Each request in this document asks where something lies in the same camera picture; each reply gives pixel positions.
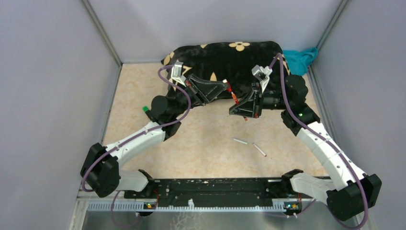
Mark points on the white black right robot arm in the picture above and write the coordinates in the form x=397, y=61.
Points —
x=350, y=190

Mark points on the red orange pen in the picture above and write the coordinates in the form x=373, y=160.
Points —
x=234, y=98

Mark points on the white pen with green tip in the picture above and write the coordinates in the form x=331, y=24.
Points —
x=240, y=141

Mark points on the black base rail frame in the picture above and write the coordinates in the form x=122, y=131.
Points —
x=210, y=195

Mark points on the white marker with red tip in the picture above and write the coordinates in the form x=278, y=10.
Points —
x=259, y=149

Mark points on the teal cloth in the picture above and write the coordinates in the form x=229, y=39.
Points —
x=299, y=61

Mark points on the white pen with red cap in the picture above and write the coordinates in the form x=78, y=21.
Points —
x=228, y=86

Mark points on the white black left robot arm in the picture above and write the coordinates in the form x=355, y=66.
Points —
x=102, y=169

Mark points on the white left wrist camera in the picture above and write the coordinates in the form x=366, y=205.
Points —
x=176, y=73

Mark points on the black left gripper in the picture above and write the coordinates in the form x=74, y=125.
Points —
x=191, y=89

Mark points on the black marker with green tip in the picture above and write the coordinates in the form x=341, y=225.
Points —
x=146, y=109

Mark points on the black pillow with beige flowers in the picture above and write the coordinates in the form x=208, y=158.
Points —
x=232, y=61

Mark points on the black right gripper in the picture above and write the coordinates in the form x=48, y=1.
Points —
x=251, y=105

